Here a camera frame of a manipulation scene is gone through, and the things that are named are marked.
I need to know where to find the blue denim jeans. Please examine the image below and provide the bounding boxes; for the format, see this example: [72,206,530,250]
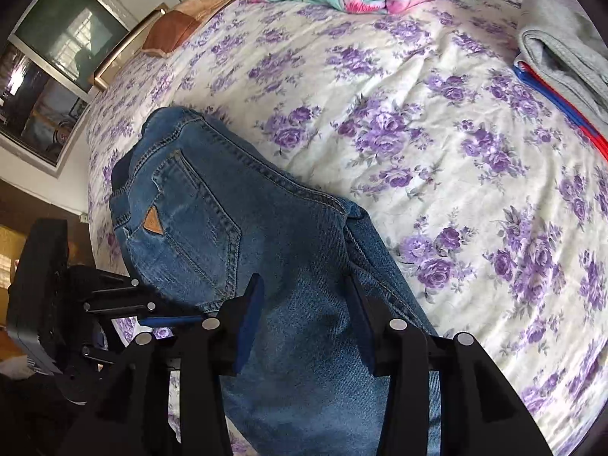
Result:
[108,105,443,456]

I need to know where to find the purple floral bedspread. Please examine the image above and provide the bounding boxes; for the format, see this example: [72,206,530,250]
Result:
[84,0,607,455]

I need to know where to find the white framed window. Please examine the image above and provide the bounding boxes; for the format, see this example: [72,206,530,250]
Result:
[1,0,135,176]

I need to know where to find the red blue folded garment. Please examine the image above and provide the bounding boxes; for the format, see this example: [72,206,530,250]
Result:
[513,62,608,158]

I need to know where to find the grey folded garment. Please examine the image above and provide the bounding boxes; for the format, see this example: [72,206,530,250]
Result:
[515,0,607,135]

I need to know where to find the brown wooden bed frame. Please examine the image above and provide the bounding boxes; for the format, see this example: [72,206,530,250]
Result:
[90,0,235,91]

